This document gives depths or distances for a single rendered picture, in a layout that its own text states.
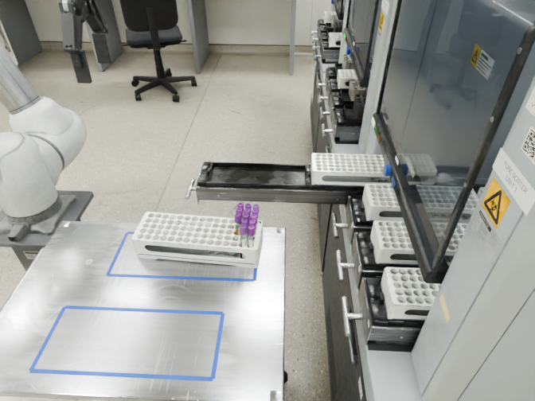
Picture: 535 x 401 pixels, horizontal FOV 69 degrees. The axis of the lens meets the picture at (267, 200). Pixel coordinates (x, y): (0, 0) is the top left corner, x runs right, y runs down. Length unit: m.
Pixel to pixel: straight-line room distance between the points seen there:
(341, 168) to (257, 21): 3.60
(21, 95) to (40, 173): 0.26
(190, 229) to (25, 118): 0.67
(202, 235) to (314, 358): 0.96
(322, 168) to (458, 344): 0.64
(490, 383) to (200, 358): 0.52
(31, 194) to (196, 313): 0.66
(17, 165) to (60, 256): 0.32
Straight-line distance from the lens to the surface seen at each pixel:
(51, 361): 0.90
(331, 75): 1.94
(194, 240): 0.93
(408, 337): 0.92
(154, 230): 0.96
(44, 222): 1.36
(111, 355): 0.86
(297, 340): 1.78
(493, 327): 0.69
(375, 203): 1.07
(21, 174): 1.27
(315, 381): 1.70
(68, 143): 1.41
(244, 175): 1.23
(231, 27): 4.70
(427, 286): 0.91
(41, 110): 1.40
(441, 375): 0.80
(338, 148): 1.52
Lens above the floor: 1.52
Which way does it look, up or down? 39 degrees down
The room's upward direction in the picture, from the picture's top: straight up
